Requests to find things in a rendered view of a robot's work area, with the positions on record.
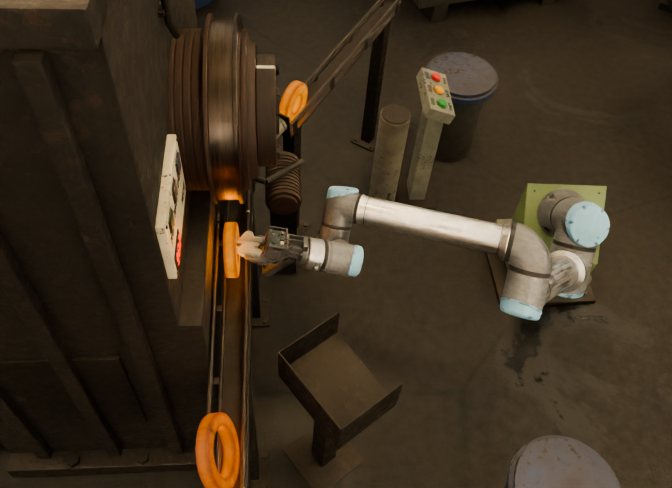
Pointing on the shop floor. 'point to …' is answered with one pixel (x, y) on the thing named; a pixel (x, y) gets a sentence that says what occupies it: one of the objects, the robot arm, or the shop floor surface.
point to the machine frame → (97, 239)
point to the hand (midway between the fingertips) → (232, 245)
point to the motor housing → (284, 198)
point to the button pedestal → (426, 142)
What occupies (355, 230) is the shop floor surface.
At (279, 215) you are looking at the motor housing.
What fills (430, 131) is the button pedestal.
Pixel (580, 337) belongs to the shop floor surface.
